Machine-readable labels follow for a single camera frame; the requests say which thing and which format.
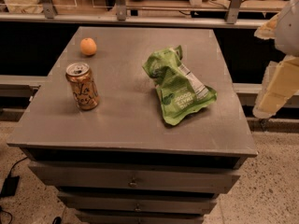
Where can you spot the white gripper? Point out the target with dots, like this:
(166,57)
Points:
(288,28)

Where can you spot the orange LaCroix soda can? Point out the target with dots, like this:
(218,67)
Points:
(80,77)

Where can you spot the green snack bag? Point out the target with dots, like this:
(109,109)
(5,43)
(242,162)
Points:
(180,92)

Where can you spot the grey drawer cabinet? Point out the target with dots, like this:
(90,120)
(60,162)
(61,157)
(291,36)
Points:
(119,163)

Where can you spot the orange fruit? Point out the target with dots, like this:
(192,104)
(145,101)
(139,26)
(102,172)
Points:
(88,46)

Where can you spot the black power adapter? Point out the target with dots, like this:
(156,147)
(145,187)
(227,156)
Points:
(10,186)

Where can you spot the metal railing frame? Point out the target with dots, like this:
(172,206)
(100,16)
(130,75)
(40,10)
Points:
(194,13)

